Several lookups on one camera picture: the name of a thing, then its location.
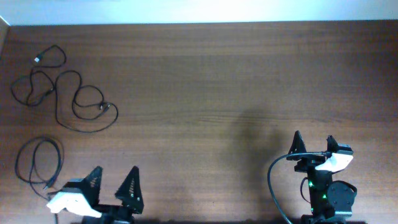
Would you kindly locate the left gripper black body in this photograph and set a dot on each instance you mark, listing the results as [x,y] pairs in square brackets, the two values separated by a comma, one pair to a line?
[111,215]

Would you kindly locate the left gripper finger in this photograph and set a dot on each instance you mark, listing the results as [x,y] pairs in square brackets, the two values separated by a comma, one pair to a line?
[129,192]
[92,185]

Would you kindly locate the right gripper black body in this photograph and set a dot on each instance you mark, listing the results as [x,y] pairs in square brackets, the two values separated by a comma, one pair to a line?
[309,163]

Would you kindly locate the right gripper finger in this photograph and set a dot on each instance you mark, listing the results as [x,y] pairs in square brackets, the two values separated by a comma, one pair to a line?
[332,145]
[297,150]

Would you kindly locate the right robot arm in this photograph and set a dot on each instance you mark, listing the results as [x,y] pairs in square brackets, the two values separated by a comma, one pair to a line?
[330,200]

